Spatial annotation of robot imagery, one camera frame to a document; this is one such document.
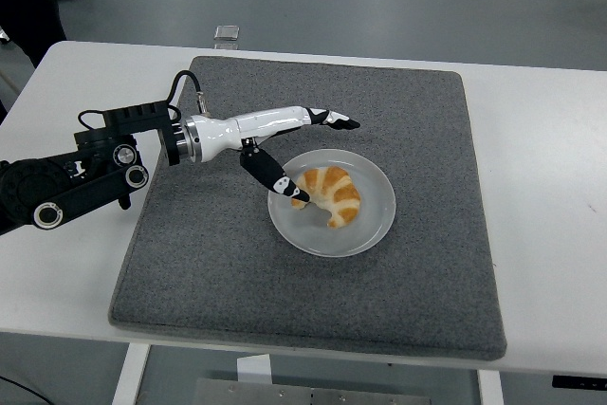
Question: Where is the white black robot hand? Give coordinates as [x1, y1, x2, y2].
[189, 104, 362, 204]

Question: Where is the golden croissant bread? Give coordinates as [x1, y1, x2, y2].
[290, 165, 362, 230]

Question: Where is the pale grey round plate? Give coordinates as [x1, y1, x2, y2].
[267, 148, 397, 258]

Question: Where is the small clear floor box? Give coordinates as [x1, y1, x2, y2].
[212, 24, 242, 42]

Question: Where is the grey felt mat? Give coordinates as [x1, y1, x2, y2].
[108, 54, 508, 362]

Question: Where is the white paper label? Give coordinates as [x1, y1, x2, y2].
[235, 354, 272, 385]

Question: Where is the person's leg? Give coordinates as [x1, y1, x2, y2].
[0, 0, 67, 69]

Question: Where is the white table leg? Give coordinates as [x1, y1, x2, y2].
[476, 369, 505, 405]
[111, 342, 152, 405]

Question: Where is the black table control panel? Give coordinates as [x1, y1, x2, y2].
[552, 375, 607, 390]

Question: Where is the black floor cable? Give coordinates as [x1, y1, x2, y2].
[0, 374, 51, 405]

